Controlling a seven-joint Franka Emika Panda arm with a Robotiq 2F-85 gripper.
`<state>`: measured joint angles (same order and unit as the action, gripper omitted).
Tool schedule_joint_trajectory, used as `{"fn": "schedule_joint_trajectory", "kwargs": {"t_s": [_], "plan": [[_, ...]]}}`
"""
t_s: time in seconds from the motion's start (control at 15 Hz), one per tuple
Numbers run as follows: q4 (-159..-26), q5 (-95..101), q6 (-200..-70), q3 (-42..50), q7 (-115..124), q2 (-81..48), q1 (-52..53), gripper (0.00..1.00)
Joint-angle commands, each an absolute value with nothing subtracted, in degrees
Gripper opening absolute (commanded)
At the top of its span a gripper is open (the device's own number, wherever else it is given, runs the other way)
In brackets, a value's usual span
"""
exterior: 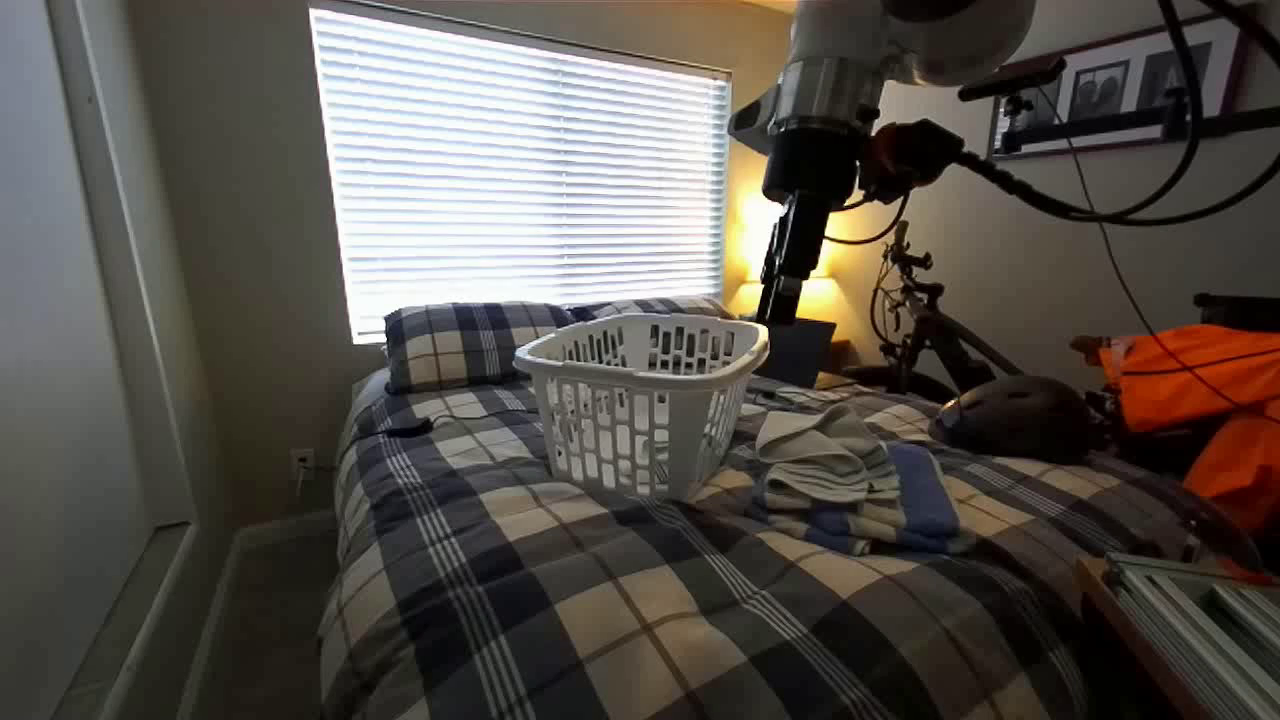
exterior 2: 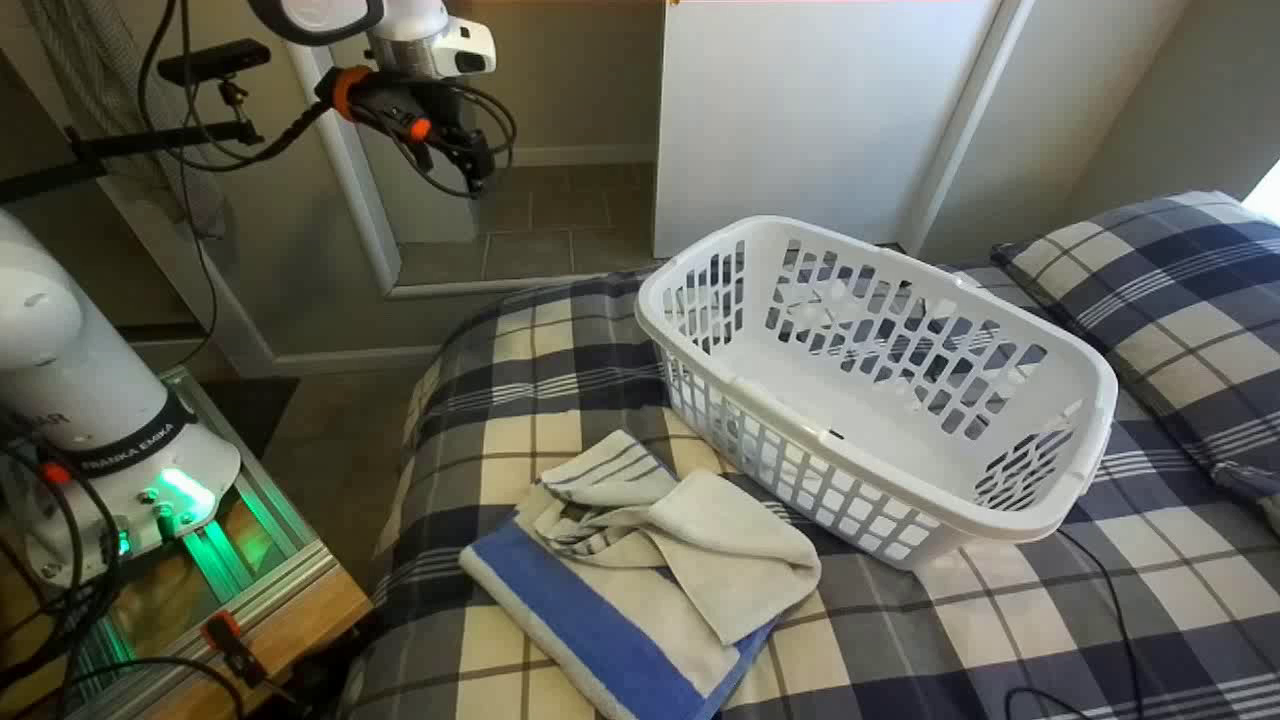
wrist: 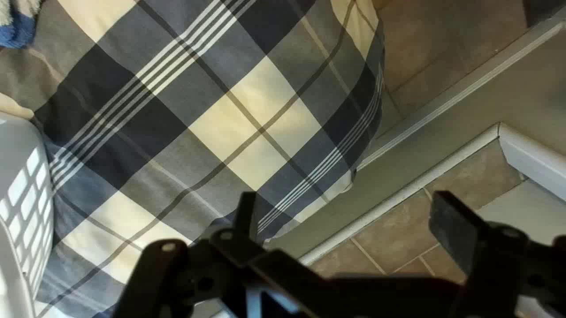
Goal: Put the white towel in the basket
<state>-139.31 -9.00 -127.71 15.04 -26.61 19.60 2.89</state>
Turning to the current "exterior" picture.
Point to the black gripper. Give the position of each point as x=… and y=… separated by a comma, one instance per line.
x=788, y=261

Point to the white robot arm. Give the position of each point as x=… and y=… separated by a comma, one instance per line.
x=815, y=124

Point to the white window blinds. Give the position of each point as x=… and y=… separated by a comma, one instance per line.
x=500, y=170

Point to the white striped towel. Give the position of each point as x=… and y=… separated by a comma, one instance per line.
x=833, y=458

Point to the framed wall pictures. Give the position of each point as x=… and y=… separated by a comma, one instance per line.
x=1117, y=93

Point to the wooden robot mounting table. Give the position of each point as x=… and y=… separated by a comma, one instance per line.
x=1210, y=636

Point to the black bicycle helmet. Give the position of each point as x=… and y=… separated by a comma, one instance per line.
x=1019, y=418

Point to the plaid blue pillow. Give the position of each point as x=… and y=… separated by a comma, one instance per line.
x=446, y=344

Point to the black bicycle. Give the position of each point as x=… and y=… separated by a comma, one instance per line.
x=963, y=352

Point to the white plastic laundry basket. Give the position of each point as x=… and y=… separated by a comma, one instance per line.
x=640, y=405

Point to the glowing yellow lamp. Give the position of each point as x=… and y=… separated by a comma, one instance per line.
x=816, y=302

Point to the white closet door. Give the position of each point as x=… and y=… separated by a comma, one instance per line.
x=95, y=494

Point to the orange jacket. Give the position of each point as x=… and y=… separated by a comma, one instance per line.
x=1205, y=373

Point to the blue and white towel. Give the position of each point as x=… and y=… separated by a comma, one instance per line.
x=898, y=505

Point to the plaid blue bed comforter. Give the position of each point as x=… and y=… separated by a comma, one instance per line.
x=477, y=584

